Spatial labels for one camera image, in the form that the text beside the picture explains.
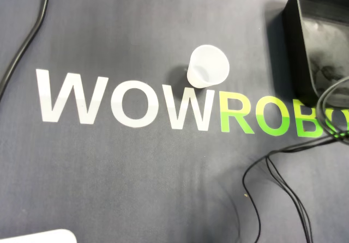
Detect thick black cable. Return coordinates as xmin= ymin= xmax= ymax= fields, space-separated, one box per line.
xmin=0 ymin=0 xmax=54 ymax=99

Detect white desk lamp base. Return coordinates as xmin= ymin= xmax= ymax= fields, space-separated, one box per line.
xmin=0 ymin=228 xmax=78 ymax=243

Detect white translucent plastic cup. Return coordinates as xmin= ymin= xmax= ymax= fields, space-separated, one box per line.
xmin=186 ymin=44 xmax=230 ymax=89

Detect black plastic tray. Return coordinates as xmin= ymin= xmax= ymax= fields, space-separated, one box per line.
xmin=282 ymin=0 xmax=349 ymax=108

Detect thin black robot wires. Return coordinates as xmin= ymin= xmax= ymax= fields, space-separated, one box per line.
xmin=242 ymin=75 xmax=349 ymax=243

